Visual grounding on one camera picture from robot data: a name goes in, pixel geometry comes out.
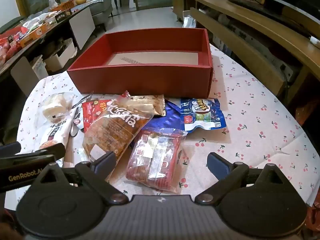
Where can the dark snack box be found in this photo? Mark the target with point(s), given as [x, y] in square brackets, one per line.
[64, 12]

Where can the white cardboard box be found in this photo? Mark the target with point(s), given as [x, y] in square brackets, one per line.
[61, 55]

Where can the grey sofa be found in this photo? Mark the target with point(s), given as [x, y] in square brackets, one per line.
[100, 10]

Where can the white chicken snack packet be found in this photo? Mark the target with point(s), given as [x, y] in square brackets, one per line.
[53, 137]

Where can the cherry print tablecloth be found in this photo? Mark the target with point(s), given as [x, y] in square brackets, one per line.
[250, 110]

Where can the orange clear snack packet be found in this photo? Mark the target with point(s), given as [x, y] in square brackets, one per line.
[112, 130]

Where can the blue foil snack packet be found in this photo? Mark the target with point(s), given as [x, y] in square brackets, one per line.
[167, 120]

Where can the orange cardboard tray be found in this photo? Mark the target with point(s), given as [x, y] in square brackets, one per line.
[63, 5]

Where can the long side table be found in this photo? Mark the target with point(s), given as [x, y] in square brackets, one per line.
[81, 27]

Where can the clear round pastry packet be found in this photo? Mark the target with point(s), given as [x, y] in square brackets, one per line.
[56, 106]

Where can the white plastic bag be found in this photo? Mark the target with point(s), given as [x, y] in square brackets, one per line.
[53, 1]

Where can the blue white printed snack packet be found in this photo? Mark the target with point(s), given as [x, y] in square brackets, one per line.
[202, 116]

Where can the black white snack packet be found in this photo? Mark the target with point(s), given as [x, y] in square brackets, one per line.
[79, 116]

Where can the flat orange box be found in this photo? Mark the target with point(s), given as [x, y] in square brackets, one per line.
[35, 33]

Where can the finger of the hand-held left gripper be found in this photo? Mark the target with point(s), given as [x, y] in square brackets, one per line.
[52, 151]
[10, 148]

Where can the red cardboard box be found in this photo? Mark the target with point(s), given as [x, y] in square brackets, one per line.
[140, 82]

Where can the tan snack packet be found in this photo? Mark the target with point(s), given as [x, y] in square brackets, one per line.
[152, 105]

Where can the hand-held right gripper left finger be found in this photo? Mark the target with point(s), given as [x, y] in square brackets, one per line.
[106, 162]

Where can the wooden television cabinet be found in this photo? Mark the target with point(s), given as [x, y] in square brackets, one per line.
[262, 27]

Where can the clear packet of red snacks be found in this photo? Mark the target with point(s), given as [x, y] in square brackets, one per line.
[155, 157]

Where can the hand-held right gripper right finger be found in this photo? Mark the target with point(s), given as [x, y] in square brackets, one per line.
[217, 165]

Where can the red paw print snack packet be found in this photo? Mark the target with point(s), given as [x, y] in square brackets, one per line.
[93, 113]

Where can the pile of red packets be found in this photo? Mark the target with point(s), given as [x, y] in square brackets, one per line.
[10, 47]

